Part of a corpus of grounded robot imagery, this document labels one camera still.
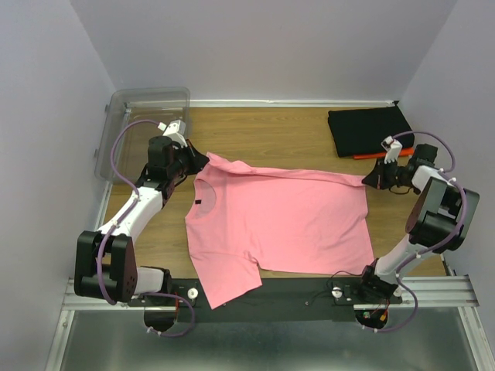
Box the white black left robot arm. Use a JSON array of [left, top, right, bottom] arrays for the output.
[[73, 134, 209, 305]]

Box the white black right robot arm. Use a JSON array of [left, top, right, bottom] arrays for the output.
[[355, 137, 480, 303]]

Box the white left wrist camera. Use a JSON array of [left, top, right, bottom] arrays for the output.
[[158, 120, 188, 148]]

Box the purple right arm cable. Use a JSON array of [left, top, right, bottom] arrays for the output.
[[361, 131, 467, 334]]

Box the aluminium frame rail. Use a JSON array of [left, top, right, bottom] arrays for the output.
[[44, 99, 480, 371]]

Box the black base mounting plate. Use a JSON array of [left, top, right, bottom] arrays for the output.
[[128, 275, 402, 330]]

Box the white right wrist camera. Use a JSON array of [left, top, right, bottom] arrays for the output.
[[381, 136, 403, 164]]

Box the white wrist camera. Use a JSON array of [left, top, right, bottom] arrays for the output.
[[381, 136, 403, 164], [158, 120, 188, 148]]

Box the folded black t shirt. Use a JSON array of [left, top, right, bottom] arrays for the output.
[[328, 106, 411, 158]]

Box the clear plastic bin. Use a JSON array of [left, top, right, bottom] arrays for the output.
[[95, 87, 192, 183]]

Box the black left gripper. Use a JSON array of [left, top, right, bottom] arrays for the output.
[[167, 139, 210, 179]]

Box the folded orange t shirt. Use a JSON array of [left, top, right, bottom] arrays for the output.
[[352, 148, 414, 160]]

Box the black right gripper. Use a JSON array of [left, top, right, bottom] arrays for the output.
[[360, 157, 415, 190]]

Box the pink t shirt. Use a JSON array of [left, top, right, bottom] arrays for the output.
[[185, 154, 374, 308]]

